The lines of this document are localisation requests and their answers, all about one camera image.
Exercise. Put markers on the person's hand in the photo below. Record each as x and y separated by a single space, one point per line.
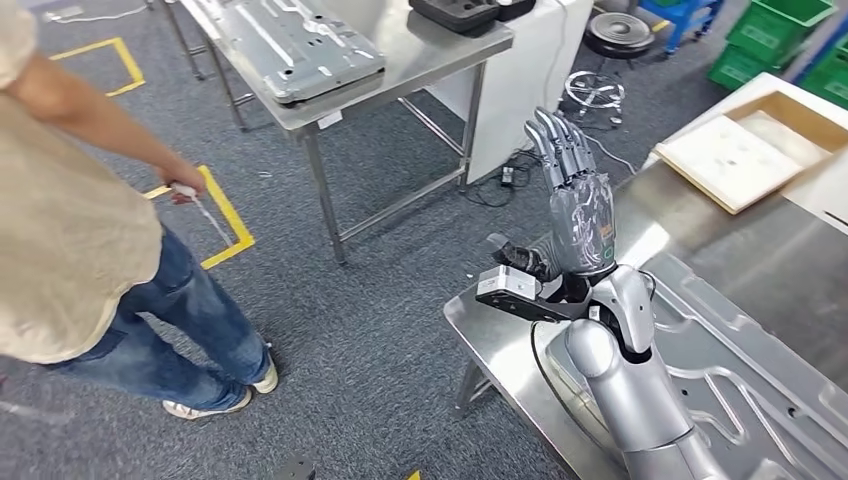
182 175

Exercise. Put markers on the black round stool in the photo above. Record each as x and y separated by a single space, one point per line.
619 30

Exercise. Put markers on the black power adapter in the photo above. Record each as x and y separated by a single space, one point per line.
507 175

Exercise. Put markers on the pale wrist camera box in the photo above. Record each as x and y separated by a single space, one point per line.
507 281

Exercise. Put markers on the person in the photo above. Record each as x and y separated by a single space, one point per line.
66 252

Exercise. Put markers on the blue metal cart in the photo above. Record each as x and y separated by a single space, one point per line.
682 16

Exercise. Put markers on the steel side table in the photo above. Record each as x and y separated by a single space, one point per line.
430 46

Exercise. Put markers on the yellow floor tape square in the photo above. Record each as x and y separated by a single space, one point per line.
129 63
232 222

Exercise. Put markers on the black camera bracket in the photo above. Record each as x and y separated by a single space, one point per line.
523 308

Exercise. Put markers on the person's forearm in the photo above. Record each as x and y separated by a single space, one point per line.
86 119

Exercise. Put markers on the white cabinet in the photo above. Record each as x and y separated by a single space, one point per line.
523 79

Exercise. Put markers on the white table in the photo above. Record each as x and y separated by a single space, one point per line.
828 192

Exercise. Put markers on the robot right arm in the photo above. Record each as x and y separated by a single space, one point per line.
629 397

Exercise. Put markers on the steel workbench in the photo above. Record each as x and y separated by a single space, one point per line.
762 252

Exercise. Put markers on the green plastic crate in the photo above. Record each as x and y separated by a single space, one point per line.
828 79
735 69
775 33

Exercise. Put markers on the stamped metal plate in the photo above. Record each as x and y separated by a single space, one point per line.
298 53
762 371

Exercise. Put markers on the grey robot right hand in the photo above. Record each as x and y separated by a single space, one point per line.
583 225

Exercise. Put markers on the wooden box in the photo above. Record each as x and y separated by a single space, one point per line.
795 106

